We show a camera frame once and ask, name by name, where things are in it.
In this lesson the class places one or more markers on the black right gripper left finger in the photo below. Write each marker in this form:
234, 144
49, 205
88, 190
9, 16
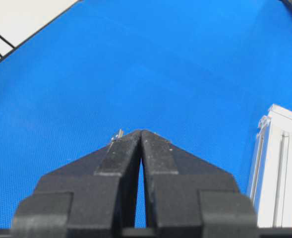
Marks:
92, 197

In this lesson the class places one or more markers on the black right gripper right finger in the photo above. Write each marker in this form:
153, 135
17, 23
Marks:
188, 197

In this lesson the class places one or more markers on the blue table mat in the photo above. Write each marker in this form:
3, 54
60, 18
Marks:
200, 73

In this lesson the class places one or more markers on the silver aluminium extrusion frame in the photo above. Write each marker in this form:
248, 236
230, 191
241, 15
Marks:
270, 180

